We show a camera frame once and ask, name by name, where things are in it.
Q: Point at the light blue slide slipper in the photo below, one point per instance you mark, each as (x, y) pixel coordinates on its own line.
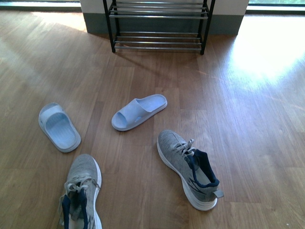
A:
(138, 111)
(57, 126)

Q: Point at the grey knit sneaker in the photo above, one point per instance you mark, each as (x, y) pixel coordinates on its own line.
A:
(199, 182)
(77, 206)

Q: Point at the black metal shoe rack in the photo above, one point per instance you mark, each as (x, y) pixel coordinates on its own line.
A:
(162, 25)

